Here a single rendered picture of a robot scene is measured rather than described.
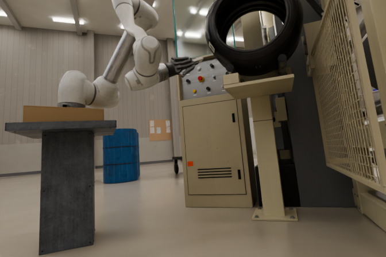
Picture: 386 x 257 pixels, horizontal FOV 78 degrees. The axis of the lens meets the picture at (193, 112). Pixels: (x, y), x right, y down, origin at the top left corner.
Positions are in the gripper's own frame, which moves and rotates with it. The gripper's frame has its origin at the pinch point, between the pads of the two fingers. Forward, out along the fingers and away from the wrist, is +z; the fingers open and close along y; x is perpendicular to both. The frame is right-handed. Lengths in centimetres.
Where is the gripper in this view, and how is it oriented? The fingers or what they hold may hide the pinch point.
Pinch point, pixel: (197, 61)
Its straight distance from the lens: 134.5
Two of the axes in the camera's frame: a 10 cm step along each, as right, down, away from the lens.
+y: 5.3, 7.9, -3.0
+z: 8.1, -3.6, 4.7
